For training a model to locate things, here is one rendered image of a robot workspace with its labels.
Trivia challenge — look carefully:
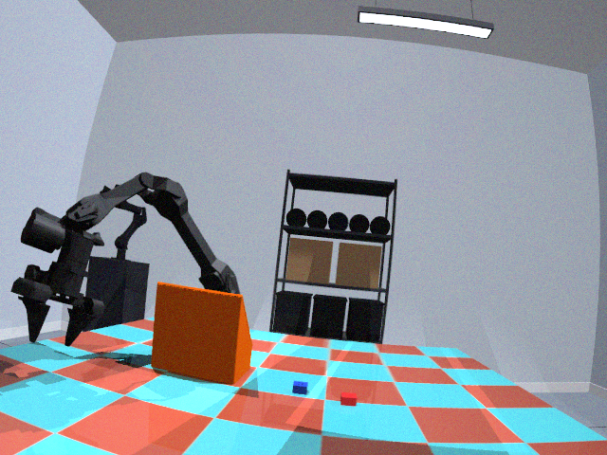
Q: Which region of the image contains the blue block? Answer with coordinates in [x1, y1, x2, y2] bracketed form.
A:
[292, 381, 308, 394]

